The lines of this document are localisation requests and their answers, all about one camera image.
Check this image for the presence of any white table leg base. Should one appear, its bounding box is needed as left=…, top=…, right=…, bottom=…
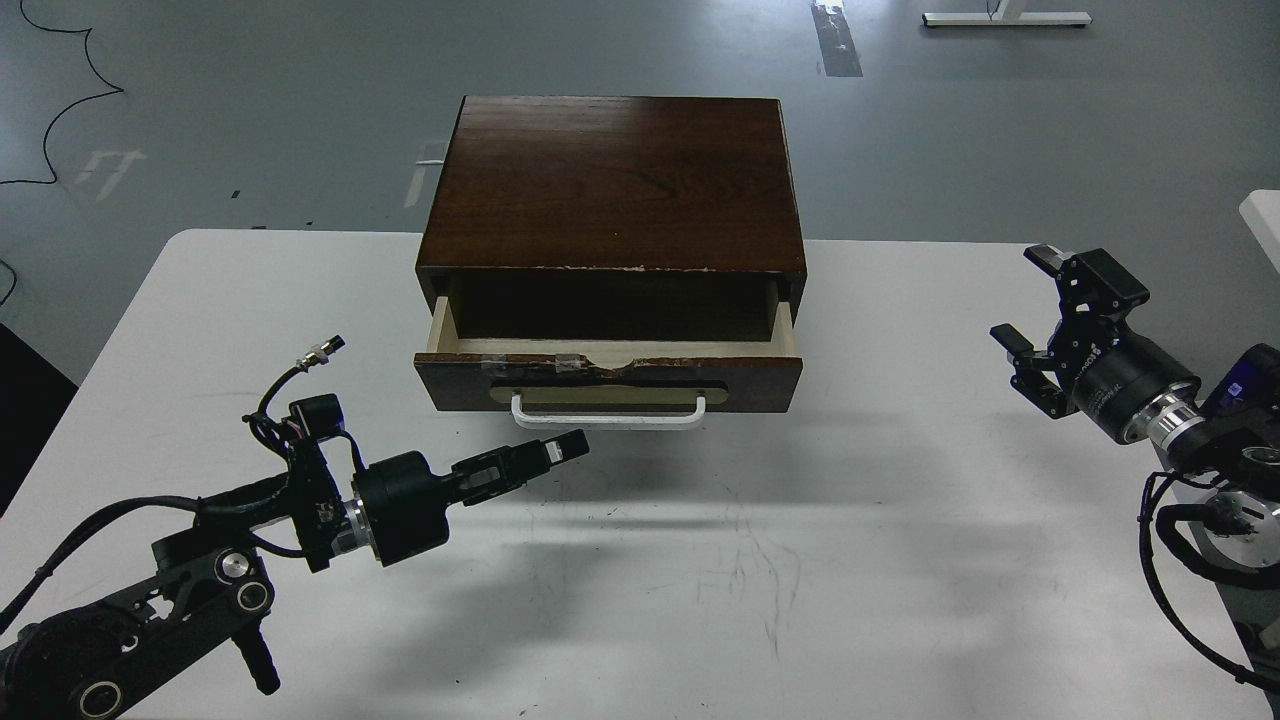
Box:
left=922, top=1, right=1093, bottom=28

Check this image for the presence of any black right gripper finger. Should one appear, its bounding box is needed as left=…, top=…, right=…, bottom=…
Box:
left=1024, top=243, right=1151, bottom=331
left=989, top=324, right=1079, bottom=419

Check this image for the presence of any wooden drawer with white handle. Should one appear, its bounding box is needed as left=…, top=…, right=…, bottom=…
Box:
left=413, top=297, right=803, bottom=430

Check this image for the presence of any white table at right edge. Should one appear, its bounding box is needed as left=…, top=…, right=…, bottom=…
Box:
left=1239, top=190, right=1280, bottom=272

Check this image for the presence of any dark wooden drawer cabinet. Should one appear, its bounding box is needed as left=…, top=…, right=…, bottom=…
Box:
left=415, top=95, right=808, bottom=340

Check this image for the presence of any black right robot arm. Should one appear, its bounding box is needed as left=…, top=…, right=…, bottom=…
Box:
left=989, top=243, right=1279, bottom=696

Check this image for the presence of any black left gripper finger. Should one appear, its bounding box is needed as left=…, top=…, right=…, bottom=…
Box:
left=452, top=430, right=589, bottom=493

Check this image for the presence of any grey floor tape strip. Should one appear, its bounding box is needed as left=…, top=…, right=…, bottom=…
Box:
left=809, top=1, right=864, bottom=78

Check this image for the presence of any black cable on floor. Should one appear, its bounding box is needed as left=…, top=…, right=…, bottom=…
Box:
left=0, top=0, right=125, bottom=304

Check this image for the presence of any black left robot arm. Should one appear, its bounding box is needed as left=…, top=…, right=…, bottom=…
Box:
left=3, top=337, right=589, bottom=719

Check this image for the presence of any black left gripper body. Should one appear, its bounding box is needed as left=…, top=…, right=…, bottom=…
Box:
left=353, top=451, right=452, bottom=568

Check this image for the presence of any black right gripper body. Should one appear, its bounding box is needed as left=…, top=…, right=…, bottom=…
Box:
left=1050, top=318, right=1201, bottom=445

